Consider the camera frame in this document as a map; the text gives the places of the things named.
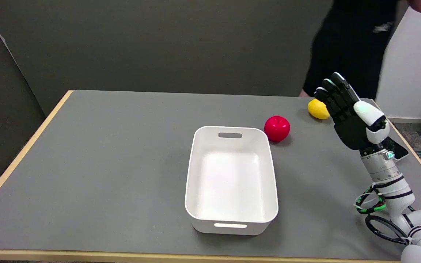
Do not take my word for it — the red apple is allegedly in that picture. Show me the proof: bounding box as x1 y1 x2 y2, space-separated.
264 116 291 142

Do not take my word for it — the white plastic bin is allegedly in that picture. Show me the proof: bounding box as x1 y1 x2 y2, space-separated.
185 126 279 235

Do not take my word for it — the yellow lemon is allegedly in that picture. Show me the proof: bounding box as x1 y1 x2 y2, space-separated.
308 99 331 120

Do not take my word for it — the person in black clothes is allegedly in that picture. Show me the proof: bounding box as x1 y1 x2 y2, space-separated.
299 0 421 100

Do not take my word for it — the green and white cable bundle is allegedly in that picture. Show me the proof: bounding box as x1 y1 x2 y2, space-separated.
354 185 387 214

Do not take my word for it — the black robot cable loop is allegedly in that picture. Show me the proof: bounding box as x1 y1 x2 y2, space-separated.
365 215 412 244

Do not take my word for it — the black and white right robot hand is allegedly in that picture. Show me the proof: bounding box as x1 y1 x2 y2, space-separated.
314 72 390 151

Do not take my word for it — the black smartphone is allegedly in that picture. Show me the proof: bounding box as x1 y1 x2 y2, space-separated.
385 137 410 160

